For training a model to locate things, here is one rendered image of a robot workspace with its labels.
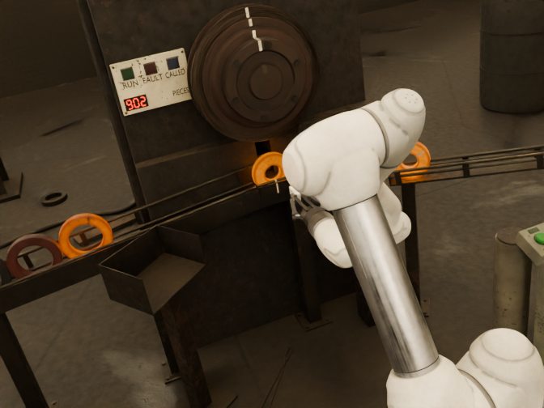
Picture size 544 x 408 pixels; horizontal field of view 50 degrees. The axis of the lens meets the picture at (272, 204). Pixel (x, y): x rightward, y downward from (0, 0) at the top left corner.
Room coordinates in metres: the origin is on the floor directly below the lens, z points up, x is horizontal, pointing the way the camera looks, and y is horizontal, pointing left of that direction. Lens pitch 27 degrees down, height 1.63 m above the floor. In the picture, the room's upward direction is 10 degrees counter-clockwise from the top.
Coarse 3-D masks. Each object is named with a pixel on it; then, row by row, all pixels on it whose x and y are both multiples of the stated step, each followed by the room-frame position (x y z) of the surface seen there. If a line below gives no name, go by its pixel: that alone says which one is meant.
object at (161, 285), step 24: (144, 240) 1.73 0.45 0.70; (168, 240) 1.75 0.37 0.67; (192, 240) 1.68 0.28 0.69; (120, 264) 1.64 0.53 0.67; (144, 264) 1.71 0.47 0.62; (168, 264) 1.70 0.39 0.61; (192, 264) 1.67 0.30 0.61; (120, 288) 1.53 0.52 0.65; (144, 288) 1.45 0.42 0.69; (168, 288) 1.57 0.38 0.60; (168, 312) 1.61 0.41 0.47; (192, 336) 1.63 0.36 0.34; (192, 360) 1.61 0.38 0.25; (192, 384) 1.60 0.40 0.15
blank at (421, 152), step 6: (420, 144) 1.96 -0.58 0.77; (414, 150) 1.95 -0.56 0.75; (420, 150) 1.95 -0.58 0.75; (426, 150) 1.95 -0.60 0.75; (420, 156) 1.95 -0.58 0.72; (426, 156) 1.94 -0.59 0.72; (420, 162) 1.95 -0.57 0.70; (426, 162) 1.94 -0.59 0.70; (396, 168) 1.98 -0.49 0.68; (402, 168) 1.97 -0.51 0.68
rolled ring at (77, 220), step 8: (72, 216) 1.85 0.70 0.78; (80, 216) 1.83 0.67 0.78; (88, 216) 1.83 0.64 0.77; (96, 216) 1.85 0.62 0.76; (64, 224) 1.82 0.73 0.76; (72, 224) 1.82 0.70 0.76; (80, 224) 1.82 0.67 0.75; (96, 224) 1.84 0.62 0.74; (104, 224) 1.84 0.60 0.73; (64, 232) 1.81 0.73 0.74; (104, 232) 1.84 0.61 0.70; (112, 232) 1.87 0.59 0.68; (64, 240) 1.81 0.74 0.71; (104, 240) 1.84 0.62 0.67; (112, 240) 1.84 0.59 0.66; (64, 248) 1.80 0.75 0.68; (72, 248) 1.82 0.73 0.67; (96, 248) 1.85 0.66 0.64; (72, 256) 1.81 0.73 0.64
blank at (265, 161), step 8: (272, 152) 2.03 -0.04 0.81; (256, 160) 2.02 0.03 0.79; (264, 160) 2.00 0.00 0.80; (272, 160) 2.01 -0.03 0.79; (280, 160) 2.01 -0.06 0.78; (256, 168) 1.99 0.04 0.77; (264, 168) 2.00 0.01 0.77; (280, 168) 2.01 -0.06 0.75; (256, 176) 1.99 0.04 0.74; (264, 176) 2.00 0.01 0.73; (280, 176) 2.01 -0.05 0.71; (256, 184) 1.99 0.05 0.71
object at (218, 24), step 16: (224, 16) 1.97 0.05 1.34; (240, 16) 1.98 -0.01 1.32; (256, 16) 1.99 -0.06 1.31; (272, 16) 2.01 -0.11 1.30; (288, 16) 2.02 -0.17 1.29; (208, 32) 1.95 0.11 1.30; (304, 32) 2.04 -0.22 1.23; (208, 48) 1.95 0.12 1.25; (192, 64) 1.94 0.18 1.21; (192, 80) 1.93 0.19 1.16; (208, 112) 1.94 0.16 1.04; (304, 112) 2.03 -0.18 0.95; (224, 128) 1.95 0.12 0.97; (288, 128) 2.01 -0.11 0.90
